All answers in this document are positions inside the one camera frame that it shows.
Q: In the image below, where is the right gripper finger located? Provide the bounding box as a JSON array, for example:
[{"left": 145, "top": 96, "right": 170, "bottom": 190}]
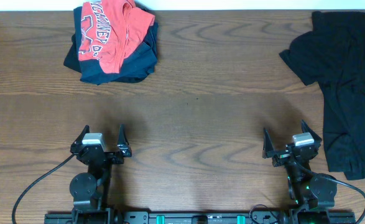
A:
[
  {"left": 262, "top": 128, "right": 275, "bottom": 159},
  {"left": 301, "top": 119, "right": 322, "bottom": 144}
]

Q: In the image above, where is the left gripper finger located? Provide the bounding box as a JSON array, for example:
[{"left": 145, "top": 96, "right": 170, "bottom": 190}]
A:
[
  {"left": 117, "top": 124, "right": 129, "bottom": 152},
  {"left": 72, "top": 125, "right": 90, "bottom": 146}
]

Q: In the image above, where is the black polo shirt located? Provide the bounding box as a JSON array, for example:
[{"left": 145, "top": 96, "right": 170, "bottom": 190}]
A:
[{"left": 279, "top": 11, "right": 365, "bottom": 180}]

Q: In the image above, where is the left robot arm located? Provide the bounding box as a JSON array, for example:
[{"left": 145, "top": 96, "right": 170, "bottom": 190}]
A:
[{"left": 69, "top": 125, "right": 132, "bottom": 224}]

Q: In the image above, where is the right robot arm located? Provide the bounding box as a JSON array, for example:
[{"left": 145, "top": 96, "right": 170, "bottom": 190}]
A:
[{"left": 262, "top": 121, "right": 337, "bottom": 224}]

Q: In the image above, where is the navy folded shirt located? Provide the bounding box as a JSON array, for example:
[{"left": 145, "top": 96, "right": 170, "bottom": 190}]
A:
[{"left": 63, "top": 6, "right": 158, "bottom": 85}]

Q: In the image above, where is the red printed folded t-shirt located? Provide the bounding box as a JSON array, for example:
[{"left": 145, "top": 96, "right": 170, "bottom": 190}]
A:
[{"left": 78, "top": 0, "right": 155, "bottom": 73}]

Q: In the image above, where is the right black cable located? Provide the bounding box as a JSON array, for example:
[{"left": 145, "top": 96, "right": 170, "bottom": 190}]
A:
[{"left": 297, "top": 161, "right": 365, "bottom": 224}]

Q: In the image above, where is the black cable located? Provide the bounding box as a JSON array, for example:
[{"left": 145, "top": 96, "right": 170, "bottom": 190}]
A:
[
  {"left": 297, "top": 161, "right": 365, "bottom": 224},
  {"left": 11, "top": 153, "right": 76, "bottom": 224}
]

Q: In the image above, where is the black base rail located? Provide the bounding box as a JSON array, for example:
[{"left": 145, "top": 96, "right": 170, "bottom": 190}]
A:
[{"left": 44, "top": 211, "right": 356, "bottom": 224}]

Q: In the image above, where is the left black cable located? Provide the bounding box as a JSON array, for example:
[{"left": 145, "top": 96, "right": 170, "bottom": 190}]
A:
[{"left": 11, "top": 153, "right": 76, "bottom": 224}]

